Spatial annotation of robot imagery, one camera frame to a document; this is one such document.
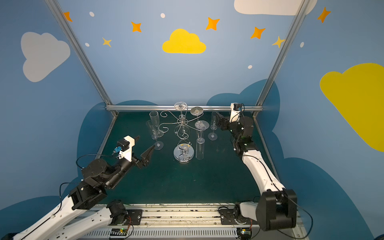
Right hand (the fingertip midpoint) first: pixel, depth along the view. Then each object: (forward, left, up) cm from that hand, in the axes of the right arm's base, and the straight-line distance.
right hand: (224, 111), depth 78 cm
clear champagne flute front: (+7, +2, -32) cm, 33 cm away
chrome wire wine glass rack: (-9, +23, -31) cm, 39 cm away
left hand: (-24, +35, +5) cm, 43 cm away
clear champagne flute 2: (-3, +41, -31) cm, 52 cm away
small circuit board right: (-50, -12, -36) cm, 62 cm away
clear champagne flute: (+6, +42, -14) cm, 44 cm away
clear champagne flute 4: (-11, +12, 0) cm, 16 cm away
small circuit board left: (-53, +51, -35) cm, 82 cm away
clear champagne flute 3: (0, +15, 0) cm, 15 cm away
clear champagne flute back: (+2, +23, 0) cm, 24 cm away
